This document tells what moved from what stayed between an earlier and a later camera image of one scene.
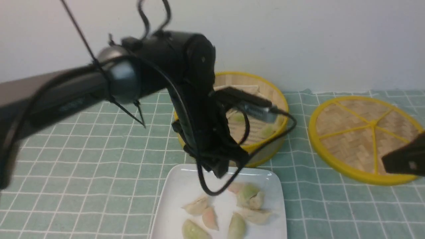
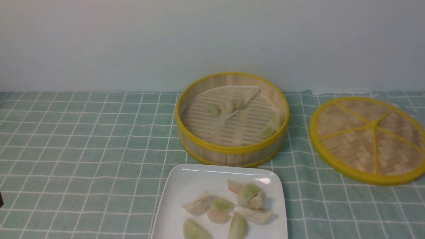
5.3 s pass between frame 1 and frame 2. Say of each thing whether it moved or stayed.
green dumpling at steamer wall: stayed
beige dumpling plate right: stayed
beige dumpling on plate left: stayed
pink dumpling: moved
